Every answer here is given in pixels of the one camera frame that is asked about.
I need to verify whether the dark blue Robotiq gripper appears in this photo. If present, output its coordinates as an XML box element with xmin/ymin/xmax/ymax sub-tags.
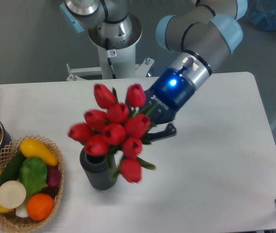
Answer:
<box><xmin>144</xmin><ymin>68</ymin><xmax>194</xmax><ymax>142</ymax></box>

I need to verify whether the red tulip bouquet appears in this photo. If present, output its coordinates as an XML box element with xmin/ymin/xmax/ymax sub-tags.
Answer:
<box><xmin>68</xmin><ymin>83</ymin><xmax>156</xmax><ymax>183</ymax></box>

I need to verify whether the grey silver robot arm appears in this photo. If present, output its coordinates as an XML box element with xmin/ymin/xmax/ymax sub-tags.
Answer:
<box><xmin>60</xmin><ymin>0</ymin><xmax>248</xmax><ymax>142</ymax></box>

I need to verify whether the dark grey ribbed vase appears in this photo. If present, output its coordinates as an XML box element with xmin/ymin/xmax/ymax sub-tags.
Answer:
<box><xmin>80</xmin><ymin>149</ymin><xmax>116</xmax><ymax>190</ymax></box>

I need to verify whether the purple toy radish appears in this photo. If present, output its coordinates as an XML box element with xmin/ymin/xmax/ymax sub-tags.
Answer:
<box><xmin>46</xmin><ymin>166</ymin><xmax>62</xmax><ymax>187</ymax></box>

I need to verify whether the yellow toy squash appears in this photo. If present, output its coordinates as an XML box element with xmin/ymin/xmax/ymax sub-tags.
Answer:
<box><xmin>20</xmin><ymin>138</ymin><xmax>58</xmax><ymax>166</ymax></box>

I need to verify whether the green toy lettuce leaf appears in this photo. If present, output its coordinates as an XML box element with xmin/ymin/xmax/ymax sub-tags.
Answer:
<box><xmin>19</xmin><ymin>157</ymin><xmax>48</xmax><ymax>201</ymax></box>

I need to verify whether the orange toy fruit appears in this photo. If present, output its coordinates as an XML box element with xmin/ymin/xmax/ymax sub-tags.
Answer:
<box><xmin>27</xmin><ymin>193</ymin><xmax>53</xmax><ymax>221</ymax></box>

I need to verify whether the blue plastic bag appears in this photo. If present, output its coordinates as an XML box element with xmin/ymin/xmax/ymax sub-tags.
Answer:
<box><xmin>247</xmin><ymin>0</ymin><xmax>276</xmax><ymax>32</ymax></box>

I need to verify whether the dark green toy cucumber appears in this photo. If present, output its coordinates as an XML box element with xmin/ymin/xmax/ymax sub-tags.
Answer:
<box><xmin>0</xmin><ymin>151</ymin><xmax>26</xmax><ymax>186</ymax></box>

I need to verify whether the white green toy leek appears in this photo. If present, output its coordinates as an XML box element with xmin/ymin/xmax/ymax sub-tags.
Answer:
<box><xmin>15</xmin><ymin>201</ymin><xmax>29</xmax><ymax>218</ymax></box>

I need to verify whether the white toy onion slice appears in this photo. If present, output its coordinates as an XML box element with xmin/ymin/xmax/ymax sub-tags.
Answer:
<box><xmin>0</xmin><ymin>181</ymin><xmax>26</xmax><ymax>209</ymax></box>

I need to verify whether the woven wicker basket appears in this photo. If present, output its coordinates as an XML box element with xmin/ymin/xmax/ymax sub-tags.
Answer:
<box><xmin>0</xmin><ymin>135</ymin><xmax>65</xmax><ymax>233</ymax></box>

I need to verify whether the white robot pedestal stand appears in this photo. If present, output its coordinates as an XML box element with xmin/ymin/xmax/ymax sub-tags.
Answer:
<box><xmin>67</xmin><ymin>13</ymin><xmax>155</xmax><ymax>81</ymax></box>

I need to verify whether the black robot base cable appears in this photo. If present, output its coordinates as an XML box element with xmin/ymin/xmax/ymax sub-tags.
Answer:
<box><xmin>105</xmin><ymin>38</ymin><xmax>117</xmax><ymax>79</ymax></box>

